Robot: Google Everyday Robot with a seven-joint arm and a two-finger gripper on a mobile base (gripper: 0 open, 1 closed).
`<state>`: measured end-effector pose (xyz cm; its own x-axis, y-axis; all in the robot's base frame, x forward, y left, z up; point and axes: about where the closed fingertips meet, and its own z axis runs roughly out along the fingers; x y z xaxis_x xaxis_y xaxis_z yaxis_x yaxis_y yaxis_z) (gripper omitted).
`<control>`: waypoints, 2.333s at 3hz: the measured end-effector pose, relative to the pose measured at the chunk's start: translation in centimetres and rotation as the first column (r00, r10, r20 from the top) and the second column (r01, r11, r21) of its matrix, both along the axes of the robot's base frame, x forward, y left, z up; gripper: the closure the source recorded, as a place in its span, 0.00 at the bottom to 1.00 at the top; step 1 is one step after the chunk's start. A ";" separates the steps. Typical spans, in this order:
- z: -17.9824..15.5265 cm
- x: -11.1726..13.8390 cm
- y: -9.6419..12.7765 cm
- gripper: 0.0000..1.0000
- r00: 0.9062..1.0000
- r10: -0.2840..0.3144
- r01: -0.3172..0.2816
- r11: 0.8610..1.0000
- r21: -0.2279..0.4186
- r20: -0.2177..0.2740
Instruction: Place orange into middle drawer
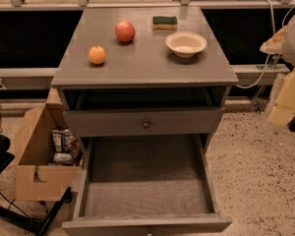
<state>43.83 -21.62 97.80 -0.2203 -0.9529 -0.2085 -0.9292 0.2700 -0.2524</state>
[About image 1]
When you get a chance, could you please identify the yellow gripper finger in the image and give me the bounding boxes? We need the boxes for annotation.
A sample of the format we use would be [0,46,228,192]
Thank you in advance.
[260,26,287,55]
[265,69,295,131]

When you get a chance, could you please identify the small orange fruit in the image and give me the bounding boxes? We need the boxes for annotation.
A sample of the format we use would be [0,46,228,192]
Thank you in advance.
[88,46,106,65]

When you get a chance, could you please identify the grey wooden drawer cabinet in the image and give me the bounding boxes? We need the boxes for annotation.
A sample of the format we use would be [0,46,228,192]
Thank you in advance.
[50,6,239,155]

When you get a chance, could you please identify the white paper bowl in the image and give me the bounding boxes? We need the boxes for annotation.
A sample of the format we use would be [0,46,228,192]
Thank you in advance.
[165,31,207,58]

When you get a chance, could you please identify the green and yellow sponge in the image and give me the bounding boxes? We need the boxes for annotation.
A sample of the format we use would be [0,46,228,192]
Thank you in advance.
[152,16,178,30]

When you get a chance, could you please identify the red apple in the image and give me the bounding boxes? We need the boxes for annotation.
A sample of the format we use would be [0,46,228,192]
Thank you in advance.
[115,21,136,43]

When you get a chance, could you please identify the snack packets in box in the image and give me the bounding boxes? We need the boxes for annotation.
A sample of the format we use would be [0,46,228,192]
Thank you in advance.
[51,129,81,165]

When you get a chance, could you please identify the brown cardboard box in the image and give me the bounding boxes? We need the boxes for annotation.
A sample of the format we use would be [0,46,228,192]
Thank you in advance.
[13,88,80,201]

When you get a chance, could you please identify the white cable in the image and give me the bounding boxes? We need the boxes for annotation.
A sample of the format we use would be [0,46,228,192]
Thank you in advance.
[235,0,295,89]

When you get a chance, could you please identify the black stand with cables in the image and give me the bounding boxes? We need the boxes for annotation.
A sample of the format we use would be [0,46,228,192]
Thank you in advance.
[0,133,73,236]

